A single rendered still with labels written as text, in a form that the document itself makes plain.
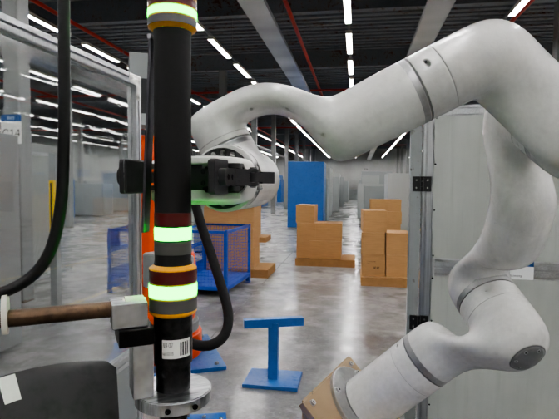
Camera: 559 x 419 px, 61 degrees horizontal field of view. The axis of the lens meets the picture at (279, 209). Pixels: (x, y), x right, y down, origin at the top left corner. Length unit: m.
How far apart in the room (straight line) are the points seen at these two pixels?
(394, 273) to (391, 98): 7.46
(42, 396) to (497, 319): 0.72
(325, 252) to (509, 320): 8.84
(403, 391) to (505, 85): 0.63
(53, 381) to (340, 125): 0.46
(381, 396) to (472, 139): 1.44
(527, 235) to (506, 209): 0.05
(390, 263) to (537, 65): 7.39
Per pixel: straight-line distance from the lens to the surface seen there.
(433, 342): 1.00
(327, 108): 0.63
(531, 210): 0.83
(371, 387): 1.07
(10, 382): 0.62
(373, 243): 7.95
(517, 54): 0.68
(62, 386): 0.62
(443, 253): 2.24
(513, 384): 2.45
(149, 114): 0.45
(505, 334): 0.93
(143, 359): 0.45
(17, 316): 0.44
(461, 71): 0.65
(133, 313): 0.44
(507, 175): 0.84
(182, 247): 0.43
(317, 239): 9.69
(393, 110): 0.63
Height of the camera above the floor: 1.64
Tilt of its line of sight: 3 degrees down
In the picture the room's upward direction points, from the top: straight up
